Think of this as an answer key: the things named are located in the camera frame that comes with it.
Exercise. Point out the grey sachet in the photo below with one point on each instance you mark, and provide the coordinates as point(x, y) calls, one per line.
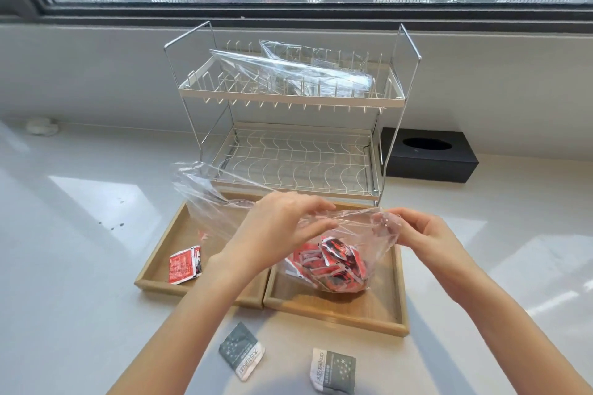
point(241, 352)
point(332, 371)

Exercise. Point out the person's right hand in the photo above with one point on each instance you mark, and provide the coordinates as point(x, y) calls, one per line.
point(433, 239)

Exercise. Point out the black tissue box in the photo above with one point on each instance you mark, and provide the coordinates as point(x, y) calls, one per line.
point(428, 161)

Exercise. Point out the clear plastic bag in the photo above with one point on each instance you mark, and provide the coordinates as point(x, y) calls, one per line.
point(217, 205)
point(296, 51)
point(296, 73)

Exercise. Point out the person's left hand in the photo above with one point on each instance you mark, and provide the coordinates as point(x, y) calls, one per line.
point(264, 232)

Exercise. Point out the person's left fingers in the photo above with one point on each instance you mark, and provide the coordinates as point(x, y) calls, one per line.
point(310, 216)

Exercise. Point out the red single sachet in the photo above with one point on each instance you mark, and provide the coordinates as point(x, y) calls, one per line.
point(184, 265)

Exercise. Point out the person's right thumb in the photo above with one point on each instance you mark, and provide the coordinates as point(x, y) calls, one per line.
point(403, 214)

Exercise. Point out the pile of red sachets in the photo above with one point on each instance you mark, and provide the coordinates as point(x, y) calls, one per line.
point(331, 265)

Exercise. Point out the white round plug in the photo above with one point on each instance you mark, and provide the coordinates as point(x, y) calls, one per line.
point(41, 126)

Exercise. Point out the person's right forearm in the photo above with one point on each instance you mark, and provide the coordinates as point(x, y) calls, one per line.
point(505, 325)

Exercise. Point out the person's left forearm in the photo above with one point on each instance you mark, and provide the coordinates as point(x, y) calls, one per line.
point(185, 330)

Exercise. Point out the wooden tray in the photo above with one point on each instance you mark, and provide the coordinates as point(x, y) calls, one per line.
point(352, 309)
point(176, 237)

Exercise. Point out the two-tier metal dish rack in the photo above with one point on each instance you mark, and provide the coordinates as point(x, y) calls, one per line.
point(296, 163)

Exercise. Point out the folded clear plastic bag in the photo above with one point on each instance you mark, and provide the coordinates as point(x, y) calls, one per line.
point(296, 51)
point(296, 73)

